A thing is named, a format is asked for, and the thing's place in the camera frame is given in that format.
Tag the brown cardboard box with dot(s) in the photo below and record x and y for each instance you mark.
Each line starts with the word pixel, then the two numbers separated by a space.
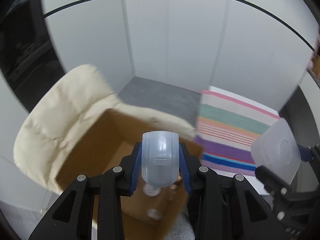
pixel 92 147

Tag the translucent white cap container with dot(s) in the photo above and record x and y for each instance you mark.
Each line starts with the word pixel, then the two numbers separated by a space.
pixel 160 158

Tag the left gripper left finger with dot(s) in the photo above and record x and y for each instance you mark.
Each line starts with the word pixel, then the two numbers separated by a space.
pixel 70 217

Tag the cream padded cushion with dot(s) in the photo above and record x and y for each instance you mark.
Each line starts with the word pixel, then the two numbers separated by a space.
pixel 65 113

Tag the striped colourful cloth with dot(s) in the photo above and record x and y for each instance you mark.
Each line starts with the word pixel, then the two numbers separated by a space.
pixel 226 127

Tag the translucent plastic box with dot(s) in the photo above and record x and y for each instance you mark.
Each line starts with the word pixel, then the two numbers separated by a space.
pixel 277 150

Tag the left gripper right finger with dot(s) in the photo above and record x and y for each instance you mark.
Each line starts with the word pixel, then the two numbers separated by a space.
pixel 222 207

